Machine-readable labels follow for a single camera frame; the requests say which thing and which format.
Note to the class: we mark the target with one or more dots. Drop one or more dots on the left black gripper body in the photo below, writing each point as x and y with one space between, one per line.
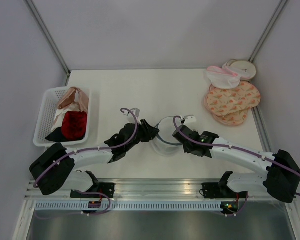
144 134

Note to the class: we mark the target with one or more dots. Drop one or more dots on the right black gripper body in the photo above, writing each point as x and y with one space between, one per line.
188 150

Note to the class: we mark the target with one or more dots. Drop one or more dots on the white mesh laundry bag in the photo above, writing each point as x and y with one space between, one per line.
164 143

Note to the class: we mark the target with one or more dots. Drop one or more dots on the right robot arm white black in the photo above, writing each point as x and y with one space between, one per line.
274 173

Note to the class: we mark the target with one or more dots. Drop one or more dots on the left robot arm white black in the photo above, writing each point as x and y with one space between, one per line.
61 168

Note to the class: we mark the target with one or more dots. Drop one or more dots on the floral orange laundry bag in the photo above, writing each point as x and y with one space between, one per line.
230 107

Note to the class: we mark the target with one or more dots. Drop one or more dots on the red bra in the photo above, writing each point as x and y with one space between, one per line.
74 125

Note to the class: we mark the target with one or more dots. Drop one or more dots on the white pink-trim mesh bag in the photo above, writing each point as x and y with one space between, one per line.
222 79

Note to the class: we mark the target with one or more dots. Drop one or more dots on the pink beige bra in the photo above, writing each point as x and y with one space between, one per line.
74 96

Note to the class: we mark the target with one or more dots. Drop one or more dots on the beige round laundry bag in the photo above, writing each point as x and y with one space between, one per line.
243 68

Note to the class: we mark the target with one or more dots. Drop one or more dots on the white cloth in basket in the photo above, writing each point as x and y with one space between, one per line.
60 115

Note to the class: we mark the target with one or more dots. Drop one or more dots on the black garment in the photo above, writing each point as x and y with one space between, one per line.
53 136

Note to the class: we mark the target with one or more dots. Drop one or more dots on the white plastic basket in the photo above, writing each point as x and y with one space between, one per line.
47 114

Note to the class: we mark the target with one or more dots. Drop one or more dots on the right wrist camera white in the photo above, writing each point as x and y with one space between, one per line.
189 119

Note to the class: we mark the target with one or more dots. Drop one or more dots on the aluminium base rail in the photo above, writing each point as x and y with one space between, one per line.
147 190

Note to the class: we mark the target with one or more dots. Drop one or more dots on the white slotted cable duct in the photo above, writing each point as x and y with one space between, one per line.
130 205

